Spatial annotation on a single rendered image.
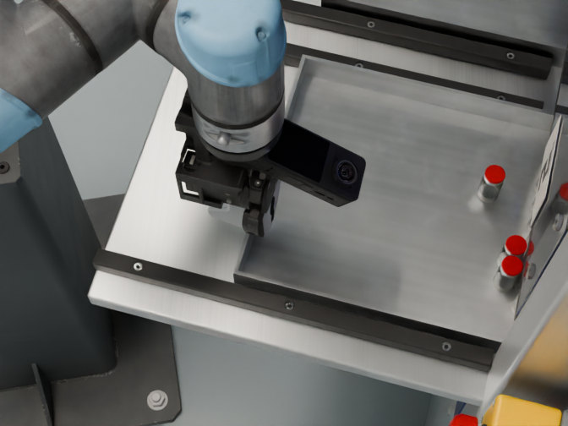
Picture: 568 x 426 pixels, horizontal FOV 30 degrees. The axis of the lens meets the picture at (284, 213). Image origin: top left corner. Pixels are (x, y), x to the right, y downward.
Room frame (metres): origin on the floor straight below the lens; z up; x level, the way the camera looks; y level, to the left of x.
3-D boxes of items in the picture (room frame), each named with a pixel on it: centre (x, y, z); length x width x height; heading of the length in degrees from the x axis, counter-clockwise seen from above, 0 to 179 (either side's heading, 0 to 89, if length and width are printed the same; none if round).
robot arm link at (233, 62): (0.44, 0.04, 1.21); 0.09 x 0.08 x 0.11; 46
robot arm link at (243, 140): (0.43, 0.04, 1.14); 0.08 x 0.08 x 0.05
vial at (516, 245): (0.40, -0.22, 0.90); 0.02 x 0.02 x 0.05
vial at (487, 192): (0.48, -0.21, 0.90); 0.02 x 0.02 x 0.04
